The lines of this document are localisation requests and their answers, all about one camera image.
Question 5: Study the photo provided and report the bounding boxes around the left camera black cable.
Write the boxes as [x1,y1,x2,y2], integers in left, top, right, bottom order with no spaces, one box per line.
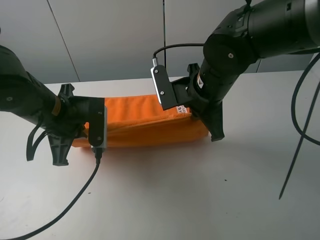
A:
[0,146,104,240]

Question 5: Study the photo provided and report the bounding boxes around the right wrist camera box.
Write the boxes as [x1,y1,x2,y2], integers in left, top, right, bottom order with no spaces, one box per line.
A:
[150,65,192,111]

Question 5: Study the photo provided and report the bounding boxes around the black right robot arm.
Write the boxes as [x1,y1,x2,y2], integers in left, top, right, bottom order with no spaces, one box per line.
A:
[188,0,320,142]

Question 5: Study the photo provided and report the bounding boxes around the camera black cable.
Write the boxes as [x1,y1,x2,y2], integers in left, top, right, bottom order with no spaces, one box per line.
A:
[0,146,104,240]
[152,43,205,67]

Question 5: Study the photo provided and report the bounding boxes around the right camera black cable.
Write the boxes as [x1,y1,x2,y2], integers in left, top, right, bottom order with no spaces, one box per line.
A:
[152,43,205,67]

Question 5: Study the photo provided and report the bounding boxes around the white towel label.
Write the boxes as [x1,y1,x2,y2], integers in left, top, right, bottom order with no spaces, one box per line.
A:
[176,105,188,114]

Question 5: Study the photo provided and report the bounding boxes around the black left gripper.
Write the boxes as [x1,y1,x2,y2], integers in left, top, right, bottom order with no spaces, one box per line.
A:
[43,83,90,166]

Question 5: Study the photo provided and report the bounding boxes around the orange towel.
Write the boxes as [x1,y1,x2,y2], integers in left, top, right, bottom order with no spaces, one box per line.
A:
[71,94,210,150]

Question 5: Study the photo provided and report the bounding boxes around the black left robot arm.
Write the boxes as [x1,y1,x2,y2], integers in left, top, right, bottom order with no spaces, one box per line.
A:
[0,46,89,167]

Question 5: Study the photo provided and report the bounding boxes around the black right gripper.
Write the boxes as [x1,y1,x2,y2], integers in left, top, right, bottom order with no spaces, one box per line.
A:
[187,63,225,142]

